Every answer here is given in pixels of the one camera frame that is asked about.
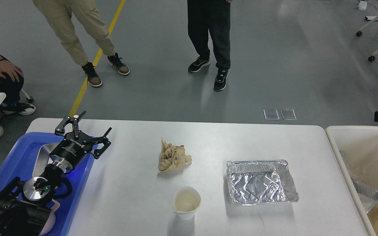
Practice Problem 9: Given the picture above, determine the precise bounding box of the stainless steel rectangular tray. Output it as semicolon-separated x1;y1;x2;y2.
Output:
32;143;59;177

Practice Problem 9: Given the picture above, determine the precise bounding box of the blue plastic tray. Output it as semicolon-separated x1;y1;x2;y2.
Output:
0;132;94;236

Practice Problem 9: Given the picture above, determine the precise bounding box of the white plastic bin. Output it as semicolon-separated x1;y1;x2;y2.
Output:
325;126;378;236

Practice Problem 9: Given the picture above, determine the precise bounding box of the pink mug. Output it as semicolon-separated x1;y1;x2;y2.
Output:
39;200;60;236

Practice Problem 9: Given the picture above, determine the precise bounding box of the person in dark jeans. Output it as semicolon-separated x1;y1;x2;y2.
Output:
0;54;36;115

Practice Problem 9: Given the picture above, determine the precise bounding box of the foil tray inside bin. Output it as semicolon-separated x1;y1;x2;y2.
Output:
351;178;378;213

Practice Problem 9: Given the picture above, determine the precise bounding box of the crumpled brown paper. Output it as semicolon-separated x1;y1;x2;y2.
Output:
158;139;193;172

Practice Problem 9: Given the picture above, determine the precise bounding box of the right floor outlet plate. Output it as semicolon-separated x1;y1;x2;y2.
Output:
280;108;297;120

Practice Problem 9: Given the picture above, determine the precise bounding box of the person in beige trousers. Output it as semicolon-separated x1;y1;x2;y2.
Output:
32;0;131;88

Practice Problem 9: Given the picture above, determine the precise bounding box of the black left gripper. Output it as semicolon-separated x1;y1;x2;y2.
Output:
50;110;112;171

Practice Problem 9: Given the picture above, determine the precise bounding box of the white paper cup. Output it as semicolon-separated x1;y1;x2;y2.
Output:
172;187;201;221

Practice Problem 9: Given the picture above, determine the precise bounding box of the left floor outlet plate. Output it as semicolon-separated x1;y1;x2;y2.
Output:
263;109;280;120

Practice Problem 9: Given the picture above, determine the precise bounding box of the grey office chair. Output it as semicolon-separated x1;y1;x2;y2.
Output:
21;88;34;103

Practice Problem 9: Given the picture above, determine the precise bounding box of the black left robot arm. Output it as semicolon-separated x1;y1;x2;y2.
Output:
0;114;111;236

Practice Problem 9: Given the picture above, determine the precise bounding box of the floor outlet plate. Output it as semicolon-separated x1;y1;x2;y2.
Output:
263;109;280;120
280;108;297;120

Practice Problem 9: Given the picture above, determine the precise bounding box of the aluminium foil tray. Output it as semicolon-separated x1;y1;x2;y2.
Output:
226;159;299;205

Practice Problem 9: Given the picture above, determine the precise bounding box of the person in black trousers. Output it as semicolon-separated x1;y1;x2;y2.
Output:
187;0;232;91

